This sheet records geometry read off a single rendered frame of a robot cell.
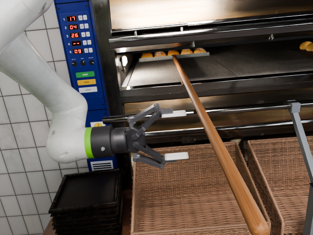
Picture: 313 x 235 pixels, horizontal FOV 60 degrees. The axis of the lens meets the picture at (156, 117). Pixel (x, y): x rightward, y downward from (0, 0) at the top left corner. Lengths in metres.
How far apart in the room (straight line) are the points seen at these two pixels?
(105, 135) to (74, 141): 0.09
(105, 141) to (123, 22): 0.70
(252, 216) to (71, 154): 0.51
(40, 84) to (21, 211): 1.26
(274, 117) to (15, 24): 1.30
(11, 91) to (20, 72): 0.84
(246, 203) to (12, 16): 0.47
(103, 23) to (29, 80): 0.68
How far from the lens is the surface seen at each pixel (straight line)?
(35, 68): 0.73
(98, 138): 0.77
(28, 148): 1.65
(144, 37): 1.19
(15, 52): 0.68
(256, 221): 0.48
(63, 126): 0.82
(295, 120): 1.11
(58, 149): 0.79
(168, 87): 1.37
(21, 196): 1.84
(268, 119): 1.51
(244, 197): 0.52
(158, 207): 1.48
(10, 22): 0.45
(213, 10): 1.34
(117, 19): 1.33
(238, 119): 1.47
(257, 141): 1.53
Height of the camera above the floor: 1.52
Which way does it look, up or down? 21 degrees down
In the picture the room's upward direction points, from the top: 5 degrees counter-clockwise
